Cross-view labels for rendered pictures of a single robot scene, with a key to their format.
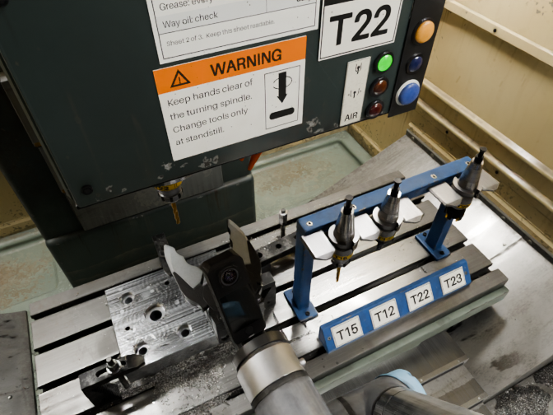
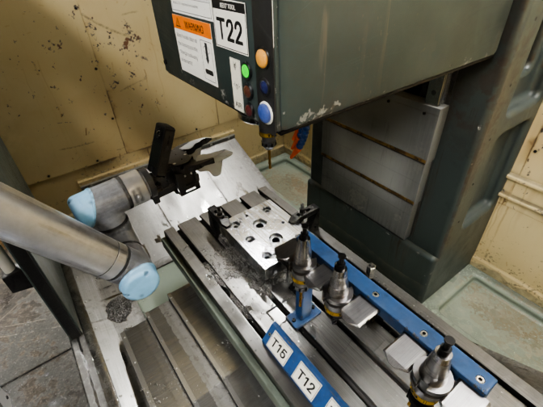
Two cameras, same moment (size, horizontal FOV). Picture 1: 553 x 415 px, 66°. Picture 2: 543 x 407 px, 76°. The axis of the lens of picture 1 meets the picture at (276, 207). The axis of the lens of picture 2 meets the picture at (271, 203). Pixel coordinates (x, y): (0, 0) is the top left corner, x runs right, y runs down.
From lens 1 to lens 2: 0.79 m
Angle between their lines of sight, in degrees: 58
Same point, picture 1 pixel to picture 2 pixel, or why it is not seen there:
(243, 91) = (195, 45)
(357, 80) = (236, 75)
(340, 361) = (257, 352)
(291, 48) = (205, 29)
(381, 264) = (375, 384)
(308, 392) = (111, 189)
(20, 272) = not seen: hidden behind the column
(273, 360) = (129, 174)
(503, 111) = not seen: outside the picture
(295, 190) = (494, 336)
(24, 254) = not seen: hidden behind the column
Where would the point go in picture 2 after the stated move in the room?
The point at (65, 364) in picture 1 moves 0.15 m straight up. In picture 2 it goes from (233, 210) to (229, 180)
